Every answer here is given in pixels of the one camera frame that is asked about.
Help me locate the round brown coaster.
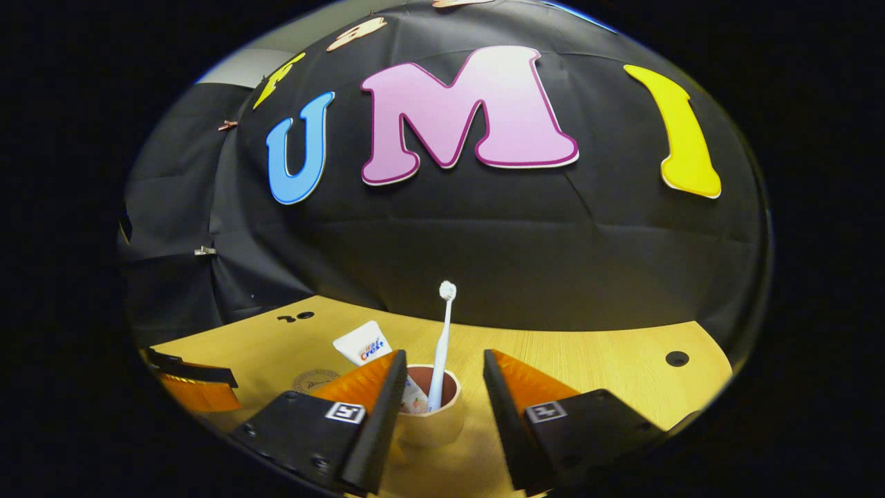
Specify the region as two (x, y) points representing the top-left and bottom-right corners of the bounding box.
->
(292, 369), (341, 396)

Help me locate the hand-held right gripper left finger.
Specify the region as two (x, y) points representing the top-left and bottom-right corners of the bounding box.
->
(230, 349), (409, 495)

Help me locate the white toothpaste tube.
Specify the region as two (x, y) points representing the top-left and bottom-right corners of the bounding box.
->
(333, 320), (429, 414)

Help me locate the light blue toothbrush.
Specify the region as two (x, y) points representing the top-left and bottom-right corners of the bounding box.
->
(427, 280), (458, 413)

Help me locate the beige cup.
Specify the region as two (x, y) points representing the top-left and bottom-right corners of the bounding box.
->
(391, 365), (465, 449)

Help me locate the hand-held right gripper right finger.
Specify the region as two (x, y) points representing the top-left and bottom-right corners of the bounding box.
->
(483, 349), (668, 495)

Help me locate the wooden desktop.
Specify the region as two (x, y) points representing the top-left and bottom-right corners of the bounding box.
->
(138, 295), (734, 498)

